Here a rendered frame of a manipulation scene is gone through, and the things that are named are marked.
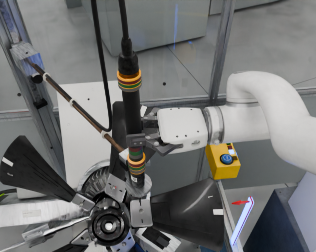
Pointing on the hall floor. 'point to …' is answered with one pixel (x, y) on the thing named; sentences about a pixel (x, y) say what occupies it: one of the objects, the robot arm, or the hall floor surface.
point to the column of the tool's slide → (39, 117)
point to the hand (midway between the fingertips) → (135, 132)
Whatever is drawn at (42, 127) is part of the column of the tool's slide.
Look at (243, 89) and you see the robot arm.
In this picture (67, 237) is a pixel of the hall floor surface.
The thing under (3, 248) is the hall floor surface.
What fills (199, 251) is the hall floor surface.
